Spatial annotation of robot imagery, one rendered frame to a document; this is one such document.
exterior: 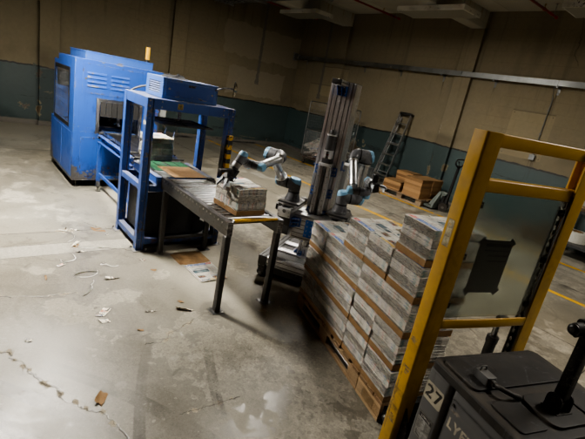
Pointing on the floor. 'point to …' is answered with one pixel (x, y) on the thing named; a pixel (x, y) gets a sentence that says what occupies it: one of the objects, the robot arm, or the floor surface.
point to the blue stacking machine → (94, 109)
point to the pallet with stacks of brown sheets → (413, 186)
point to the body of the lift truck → (495, 400)
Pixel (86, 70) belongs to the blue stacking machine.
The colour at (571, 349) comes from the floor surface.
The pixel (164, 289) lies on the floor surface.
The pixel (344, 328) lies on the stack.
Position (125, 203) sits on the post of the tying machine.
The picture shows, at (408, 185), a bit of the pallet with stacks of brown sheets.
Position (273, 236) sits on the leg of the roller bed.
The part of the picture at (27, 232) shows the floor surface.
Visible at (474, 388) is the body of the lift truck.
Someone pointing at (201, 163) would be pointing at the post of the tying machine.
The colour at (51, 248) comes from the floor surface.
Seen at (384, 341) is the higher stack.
